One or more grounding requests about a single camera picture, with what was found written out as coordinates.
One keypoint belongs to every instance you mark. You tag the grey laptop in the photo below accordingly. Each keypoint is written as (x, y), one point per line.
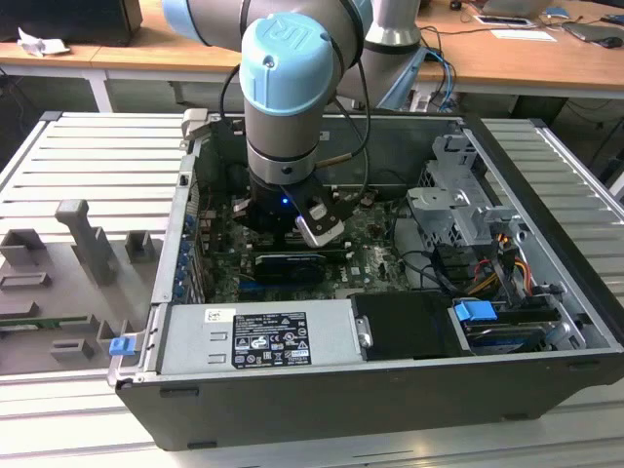
(592, 31)

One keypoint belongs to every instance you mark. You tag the wooden desk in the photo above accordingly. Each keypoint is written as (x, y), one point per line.
(146, 49)

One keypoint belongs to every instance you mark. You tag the black open PC case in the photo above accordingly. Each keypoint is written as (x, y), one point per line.
(341, 414)

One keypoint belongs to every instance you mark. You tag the black RAM slot bank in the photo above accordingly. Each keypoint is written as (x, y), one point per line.
(343, 248)

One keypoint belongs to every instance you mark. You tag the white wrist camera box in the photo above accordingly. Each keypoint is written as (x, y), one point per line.
(319, 229)

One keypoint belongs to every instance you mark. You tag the silver metal drive cage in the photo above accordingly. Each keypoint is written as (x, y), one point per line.
(453, 209)

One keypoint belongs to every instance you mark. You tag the white paper sheet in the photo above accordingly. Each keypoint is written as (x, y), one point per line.
(524, 35)

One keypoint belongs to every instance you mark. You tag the blue case latch clip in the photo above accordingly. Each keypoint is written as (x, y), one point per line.
(121, 346)

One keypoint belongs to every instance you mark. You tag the hard disk drive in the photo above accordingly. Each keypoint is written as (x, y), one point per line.
(507, 336)

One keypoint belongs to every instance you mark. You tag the white framed tablet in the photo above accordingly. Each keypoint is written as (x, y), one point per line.
(502, 20)

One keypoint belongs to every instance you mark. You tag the black graphics card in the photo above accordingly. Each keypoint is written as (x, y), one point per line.
(290, 267)

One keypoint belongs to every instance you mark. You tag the grey plastic parts rack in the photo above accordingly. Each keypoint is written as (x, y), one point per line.
(73, 292)

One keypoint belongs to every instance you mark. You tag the green RAM stick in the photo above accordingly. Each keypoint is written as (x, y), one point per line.
(34, 322)

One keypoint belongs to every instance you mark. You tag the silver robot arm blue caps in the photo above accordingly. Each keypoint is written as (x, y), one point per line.
(283, 97)

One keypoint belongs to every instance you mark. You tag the grey case release latch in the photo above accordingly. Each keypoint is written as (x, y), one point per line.
(194, 124)

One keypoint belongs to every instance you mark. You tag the black computer mouse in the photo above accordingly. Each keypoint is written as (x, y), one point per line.
(610, 42)

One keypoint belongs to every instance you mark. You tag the blue disk carrier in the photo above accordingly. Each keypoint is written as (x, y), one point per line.
(475, 312)

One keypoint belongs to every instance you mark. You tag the black box on desk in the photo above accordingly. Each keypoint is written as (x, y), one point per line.
(68, 22)

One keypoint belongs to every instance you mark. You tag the green motherboard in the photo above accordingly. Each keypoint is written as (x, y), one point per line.
(370, 263)

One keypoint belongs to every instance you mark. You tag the pale blue teach pendant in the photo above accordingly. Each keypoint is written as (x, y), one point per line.
(402, 78)

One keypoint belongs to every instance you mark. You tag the silver power supply with label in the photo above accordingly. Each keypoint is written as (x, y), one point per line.
(195, 336)

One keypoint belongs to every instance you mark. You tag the crumpled white paper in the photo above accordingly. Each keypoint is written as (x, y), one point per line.
(39, 44)

